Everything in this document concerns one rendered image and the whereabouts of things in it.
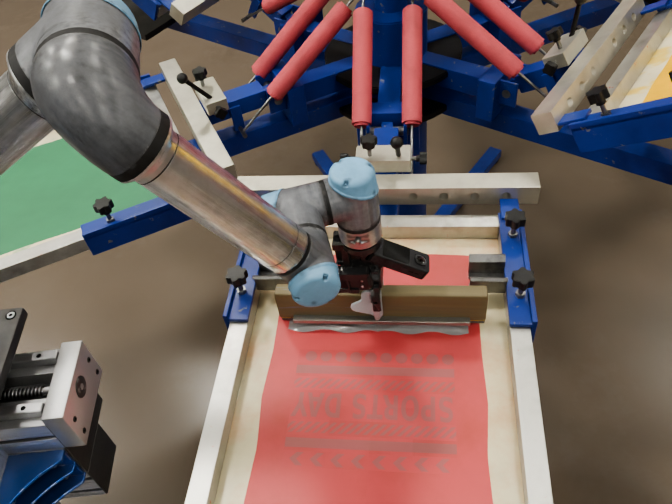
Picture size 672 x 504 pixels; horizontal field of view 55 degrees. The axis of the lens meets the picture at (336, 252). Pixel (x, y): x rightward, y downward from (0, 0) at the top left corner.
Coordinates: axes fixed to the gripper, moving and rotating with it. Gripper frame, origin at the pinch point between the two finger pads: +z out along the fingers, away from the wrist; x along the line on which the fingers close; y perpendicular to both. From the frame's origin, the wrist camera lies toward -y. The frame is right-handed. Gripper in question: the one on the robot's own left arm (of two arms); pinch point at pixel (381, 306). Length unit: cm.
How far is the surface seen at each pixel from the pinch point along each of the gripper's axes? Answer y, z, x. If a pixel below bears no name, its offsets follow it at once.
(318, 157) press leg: 45, 94, -162
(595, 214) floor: -78, 102, -127
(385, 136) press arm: 1.0, -4.2, -48.4
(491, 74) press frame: -26, -4, -72
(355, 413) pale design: 4.1, 4.7, 20.8
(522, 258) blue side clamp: -28.1, 0.6, -12.6
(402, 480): -4.7, 4.9, 32.7
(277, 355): 20.4, 4.2, 8.9
